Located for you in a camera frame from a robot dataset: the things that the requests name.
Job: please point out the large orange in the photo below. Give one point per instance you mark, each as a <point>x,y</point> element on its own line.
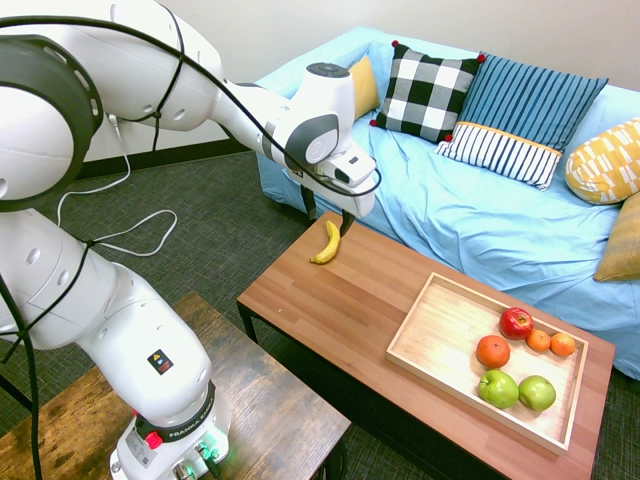
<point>493,351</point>

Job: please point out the white navy striped pillow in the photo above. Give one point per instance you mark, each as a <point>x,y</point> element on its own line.
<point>500,152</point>

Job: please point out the dark rustic robot stand table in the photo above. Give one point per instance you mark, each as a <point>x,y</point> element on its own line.
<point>280,400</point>

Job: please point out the red apple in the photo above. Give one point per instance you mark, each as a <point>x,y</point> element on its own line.
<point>516,324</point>

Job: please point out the plain mustard pillow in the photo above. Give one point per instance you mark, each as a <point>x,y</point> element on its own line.
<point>365,85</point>

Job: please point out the brown wooden coffee table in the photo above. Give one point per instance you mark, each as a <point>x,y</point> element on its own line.
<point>340,310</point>

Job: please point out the mustard striped pillow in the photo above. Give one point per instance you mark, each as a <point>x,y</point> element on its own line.
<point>622,240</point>

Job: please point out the light wooden tray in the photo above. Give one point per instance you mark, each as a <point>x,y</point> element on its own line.
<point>440,330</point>

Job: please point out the green apple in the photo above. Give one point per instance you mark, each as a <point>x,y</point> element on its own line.
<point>537,393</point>
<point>498,390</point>

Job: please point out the yellow white patterned bolster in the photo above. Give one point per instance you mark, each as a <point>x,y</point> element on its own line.
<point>607,162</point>

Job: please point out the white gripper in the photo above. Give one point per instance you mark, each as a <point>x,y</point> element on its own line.
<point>357,192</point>

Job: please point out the black white checkered pillow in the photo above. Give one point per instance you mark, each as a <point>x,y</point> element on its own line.
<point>425,95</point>

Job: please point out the small orange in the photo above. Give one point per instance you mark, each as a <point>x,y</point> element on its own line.
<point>539,341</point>
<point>563,344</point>

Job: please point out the yellow banana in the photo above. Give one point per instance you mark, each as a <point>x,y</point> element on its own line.
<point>331,245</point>

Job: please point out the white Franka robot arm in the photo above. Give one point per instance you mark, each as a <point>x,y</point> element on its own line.
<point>125,80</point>

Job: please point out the blue striped pillow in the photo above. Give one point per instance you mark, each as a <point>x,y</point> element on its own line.
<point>535,100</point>

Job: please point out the light blue sofa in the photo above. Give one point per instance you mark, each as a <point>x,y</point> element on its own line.
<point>450,210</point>

